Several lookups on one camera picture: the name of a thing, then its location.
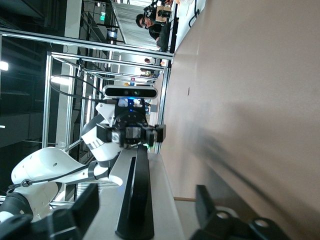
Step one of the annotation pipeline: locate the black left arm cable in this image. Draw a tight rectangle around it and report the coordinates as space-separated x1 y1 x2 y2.
6 74 119 191

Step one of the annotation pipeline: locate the black metal drawer handle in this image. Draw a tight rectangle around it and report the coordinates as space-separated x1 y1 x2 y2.
114 144 155 240

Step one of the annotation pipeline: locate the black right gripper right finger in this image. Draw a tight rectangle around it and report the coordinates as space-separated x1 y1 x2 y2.
189 184 291 240

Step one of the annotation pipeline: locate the aluminium cell frame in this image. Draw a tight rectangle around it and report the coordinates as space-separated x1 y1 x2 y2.
0 26 174 204

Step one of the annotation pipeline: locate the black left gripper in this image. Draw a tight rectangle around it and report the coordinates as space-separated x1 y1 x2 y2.
96 110 167 149

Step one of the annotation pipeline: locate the white plain drawer front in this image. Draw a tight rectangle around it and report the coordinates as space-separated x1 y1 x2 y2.
174 201 201 240

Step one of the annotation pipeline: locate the person in black clothes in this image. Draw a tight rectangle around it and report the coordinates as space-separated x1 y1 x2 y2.
135 13 176 53

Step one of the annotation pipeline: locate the bright ceiling light panel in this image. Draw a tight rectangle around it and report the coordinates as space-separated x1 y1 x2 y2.
50 75 71 85

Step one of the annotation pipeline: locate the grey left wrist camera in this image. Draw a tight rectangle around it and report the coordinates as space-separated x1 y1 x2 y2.
102 84 159 100

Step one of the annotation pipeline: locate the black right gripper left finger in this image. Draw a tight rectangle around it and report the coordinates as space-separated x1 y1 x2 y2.
0 183 100 240

